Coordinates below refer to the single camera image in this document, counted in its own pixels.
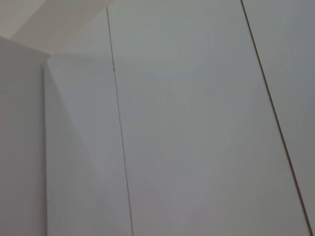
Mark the white square pillar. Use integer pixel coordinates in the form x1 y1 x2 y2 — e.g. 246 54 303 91
0 35 52 236

